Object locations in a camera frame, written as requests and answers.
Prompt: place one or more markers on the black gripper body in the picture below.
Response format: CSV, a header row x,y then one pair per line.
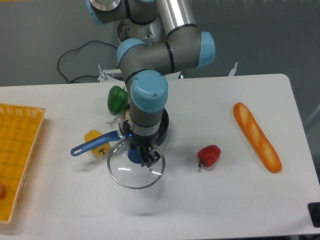
x,y
140,136

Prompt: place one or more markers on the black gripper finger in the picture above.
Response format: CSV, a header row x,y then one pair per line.
x,y
153,155
144,152

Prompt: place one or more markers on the glass lid blue knob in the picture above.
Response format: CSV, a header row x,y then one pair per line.
x,y
124,165

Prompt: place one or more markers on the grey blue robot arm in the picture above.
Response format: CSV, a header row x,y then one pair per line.
x,y
144,65

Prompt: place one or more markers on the dark blue saucepan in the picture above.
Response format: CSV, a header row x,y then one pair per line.
x,y
98,141

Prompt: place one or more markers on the crumpled plastic wrap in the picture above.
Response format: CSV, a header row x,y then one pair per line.
x,y
119,120

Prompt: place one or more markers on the green bell pepper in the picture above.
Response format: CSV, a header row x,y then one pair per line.
x,y
117,100

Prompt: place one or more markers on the red bell pepper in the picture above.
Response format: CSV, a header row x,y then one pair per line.
x,y
208,156

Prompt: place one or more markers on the orange baguette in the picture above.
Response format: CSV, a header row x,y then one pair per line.
x,y
256,138

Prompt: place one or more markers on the yellow woven basket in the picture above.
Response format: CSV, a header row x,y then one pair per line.
x,y
19,129

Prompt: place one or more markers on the black device at edge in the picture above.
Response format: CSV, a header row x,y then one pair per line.
x,y
314,212

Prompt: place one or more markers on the white metal table bracket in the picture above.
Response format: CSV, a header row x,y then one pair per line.
x,y
109,75

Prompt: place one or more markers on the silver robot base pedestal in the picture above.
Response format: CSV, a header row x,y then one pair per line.
x,y
151,33

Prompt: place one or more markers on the white clamp bracket right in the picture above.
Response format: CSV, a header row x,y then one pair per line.
x,y
233,71

